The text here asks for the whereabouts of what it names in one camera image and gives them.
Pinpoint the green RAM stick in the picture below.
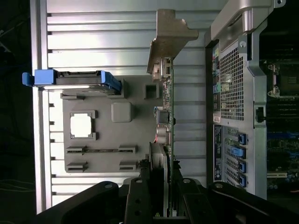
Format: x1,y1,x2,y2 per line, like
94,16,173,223
67,147,138,154

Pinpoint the grey parts rack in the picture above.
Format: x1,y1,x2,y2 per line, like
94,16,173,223
60,78,164,175

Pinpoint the silver CPU chip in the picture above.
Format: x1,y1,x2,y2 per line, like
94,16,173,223
69,114,92,139

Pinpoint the green motherboard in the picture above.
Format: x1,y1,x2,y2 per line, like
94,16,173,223
259,58,299,194

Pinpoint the blue expansion slot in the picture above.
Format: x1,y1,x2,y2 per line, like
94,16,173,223
267,131,299,140

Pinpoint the open black PC case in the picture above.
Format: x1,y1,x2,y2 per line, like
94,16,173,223
204,0,299,202

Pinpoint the CPU socket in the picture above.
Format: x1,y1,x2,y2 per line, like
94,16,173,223
267,63,299,98

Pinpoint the hard disk with blue caddy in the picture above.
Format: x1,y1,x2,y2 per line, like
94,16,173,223
22,69,122,97

